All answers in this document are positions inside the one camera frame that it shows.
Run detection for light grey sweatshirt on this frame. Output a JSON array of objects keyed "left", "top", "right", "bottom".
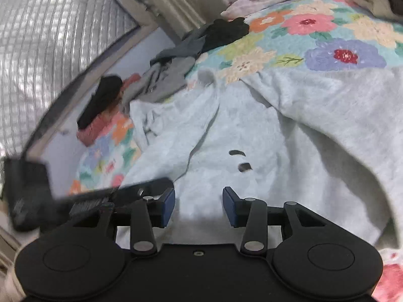
[{"left": 123, "top": 67, "right": 402, "bottom": 248}]

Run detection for black folded clothes on suitcase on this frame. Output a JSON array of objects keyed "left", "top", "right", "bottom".
[{"left": 77, "top": 75, "right": 123, "bottom": 130}]

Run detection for left hand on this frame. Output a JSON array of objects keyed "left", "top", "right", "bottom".
[{"left": 1, "top": 215, "right": 26, "bottom": 302}]

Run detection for pink red suitcase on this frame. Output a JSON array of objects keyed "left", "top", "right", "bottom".
[{"left": 77, "top": 73, "right": 141, "bottom": 146}]

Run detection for grey polo shirt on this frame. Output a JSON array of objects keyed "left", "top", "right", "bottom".
[{"left": 120, "top": 57, "right": 195, "bottom": 115}]

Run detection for dark grey garment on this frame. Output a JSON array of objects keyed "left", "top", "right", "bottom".
[{"left": 150, "top": 24, "right": 210, "bottom": 66}]

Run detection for silver quilted window cover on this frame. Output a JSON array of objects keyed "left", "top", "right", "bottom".
[{"left": 1, "top": 0, "right": 138, "bottom": 156}]

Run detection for black garment on bed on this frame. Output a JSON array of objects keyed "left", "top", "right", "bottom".
[{"left": 201, "top": 17, "right": 249, "bottom": 53}]

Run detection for floral bed quilt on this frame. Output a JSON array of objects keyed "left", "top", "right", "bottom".
[{"left": 67, "top": 0, "right": 403, "bottom": 302}]

